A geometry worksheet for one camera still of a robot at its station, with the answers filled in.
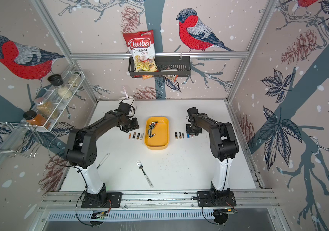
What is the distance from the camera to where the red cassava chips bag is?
32.6 inches

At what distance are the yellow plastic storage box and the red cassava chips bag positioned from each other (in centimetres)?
38

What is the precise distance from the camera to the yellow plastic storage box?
923mm
